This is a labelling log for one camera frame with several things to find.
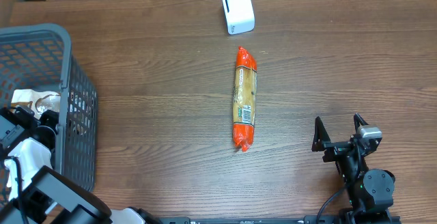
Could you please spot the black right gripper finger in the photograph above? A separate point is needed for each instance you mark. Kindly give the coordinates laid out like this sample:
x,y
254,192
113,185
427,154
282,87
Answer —
x,y
321,137
359,121

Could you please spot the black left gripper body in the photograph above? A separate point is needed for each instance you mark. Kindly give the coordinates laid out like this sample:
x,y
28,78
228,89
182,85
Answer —
x,y
48,119

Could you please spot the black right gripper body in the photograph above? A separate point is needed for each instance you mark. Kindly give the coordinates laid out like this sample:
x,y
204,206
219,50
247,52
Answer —
x,y
340,149

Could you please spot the beige dried fruit pouch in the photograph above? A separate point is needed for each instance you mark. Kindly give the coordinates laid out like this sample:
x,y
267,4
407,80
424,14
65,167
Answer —
x,y
38,102

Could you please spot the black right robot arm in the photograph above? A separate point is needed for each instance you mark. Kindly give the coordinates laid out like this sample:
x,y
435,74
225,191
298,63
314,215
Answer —
x,y
370,191

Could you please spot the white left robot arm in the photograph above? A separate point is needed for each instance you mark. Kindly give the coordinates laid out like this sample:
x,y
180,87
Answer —
x,y
36,188

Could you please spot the white barcode scanner stand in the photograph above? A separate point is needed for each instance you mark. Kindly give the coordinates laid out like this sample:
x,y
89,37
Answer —
x,y
239,16

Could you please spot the grey plastic shopping basket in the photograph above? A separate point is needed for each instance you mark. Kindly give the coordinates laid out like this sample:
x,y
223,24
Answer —
x,y
39,58

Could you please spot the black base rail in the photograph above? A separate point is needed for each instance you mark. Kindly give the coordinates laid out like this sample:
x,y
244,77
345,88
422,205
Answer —
x,y
309,219

